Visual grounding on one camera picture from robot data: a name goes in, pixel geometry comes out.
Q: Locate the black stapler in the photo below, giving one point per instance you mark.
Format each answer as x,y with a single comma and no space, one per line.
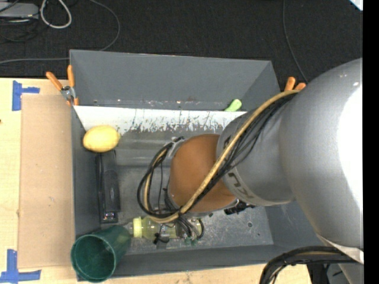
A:
108,188

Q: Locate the dark green cup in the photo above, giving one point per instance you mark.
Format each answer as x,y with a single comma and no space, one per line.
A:
100,253

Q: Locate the yellow lemon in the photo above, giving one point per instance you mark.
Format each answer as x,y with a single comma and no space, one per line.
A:
101,138

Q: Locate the light green toy piece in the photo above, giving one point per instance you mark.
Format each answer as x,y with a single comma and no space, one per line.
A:
234,105

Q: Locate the grey metal bin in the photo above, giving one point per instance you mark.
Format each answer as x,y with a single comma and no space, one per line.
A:
165,78

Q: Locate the brown cardboard board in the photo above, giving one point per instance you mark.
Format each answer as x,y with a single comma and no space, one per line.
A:
44,182

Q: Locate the black cylinder on white bracket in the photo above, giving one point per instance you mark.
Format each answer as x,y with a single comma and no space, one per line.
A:
237,207

